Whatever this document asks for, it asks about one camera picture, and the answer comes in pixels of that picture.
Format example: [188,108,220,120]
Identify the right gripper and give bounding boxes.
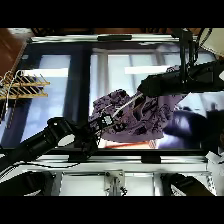
[137,73,175,98]

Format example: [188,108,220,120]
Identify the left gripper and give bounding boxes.
[75,128,100,158]

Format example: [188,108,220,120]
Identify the purple printed shirt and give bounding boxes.
[88,64,189,145]

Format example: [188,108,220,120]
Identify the pale beige cloth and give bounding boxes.
[199,28,224,58]

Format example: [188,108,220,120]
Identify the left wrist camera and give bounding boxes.
[99,113,116,128]

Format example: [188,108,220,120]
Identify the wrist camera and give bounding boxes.
[171,28,198,84]
[99,113,116,128]

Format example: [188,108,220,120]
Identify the silver frame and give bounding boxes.
[0,33,224,197]

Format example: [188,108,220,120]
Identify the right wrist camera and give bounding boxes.
[171,28,198,84]

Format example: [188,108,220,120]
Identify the black cable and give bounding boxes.
[194,28,214,54]

